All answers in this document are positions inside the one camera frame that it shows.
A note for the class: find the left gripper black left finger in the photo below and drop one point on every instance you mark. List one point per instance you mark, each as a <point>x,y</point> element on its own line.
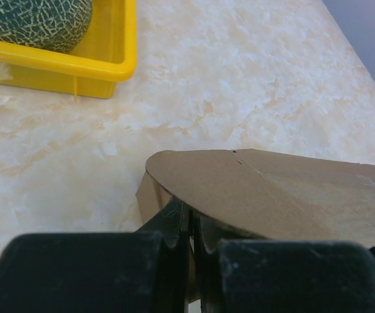
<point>141,271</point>

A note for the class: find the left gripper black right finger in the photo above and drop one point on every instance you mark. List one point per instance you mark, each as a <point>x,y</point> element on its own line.
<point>237,273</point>

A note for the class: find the brown cardboard paper box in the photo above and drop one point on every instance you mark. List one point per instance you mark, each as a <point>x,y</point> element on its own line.
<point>266,194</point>

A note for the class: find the yellow plastic tray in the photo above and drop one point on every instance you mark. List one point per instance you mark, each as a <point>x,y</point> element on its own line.
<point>105,56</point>

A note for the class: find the green cantaloupe melon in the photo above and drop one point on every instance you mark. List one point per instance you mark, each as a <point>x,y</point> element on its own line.
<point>57,26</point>

